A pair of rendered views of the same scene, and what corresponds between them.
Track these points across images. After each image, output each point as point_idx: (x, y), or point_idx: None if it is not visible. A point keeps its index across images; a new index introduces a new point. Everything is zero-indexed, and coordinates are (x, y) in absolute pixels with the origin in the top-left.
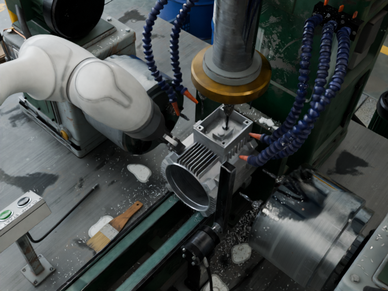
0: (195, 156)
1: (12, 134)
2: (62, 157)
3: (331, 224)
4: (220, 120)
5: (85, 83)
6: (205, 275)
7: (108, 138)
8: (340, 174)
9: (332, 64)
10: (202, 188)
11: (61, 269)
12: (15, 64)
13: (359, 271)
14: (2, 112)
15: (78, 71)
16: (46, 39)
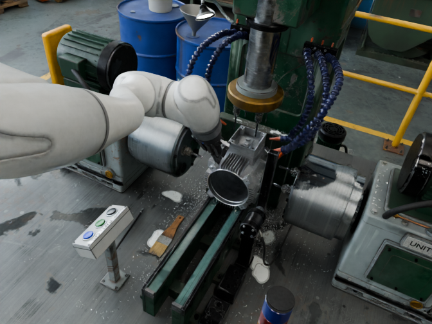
0: (233, 161)
1: (58, 184)
2: (106, 195)
3: (344, 184)
4: (242, 137)
5: (188, 89)
6: (252, 252)
7: (153, 166)
8: None
9: (317, 83)
10: (233, 191)
11: (134, 274)
12: (129, 84)
13: (375, 207)
14: None
15: (179, 83)
16: (138, 71)
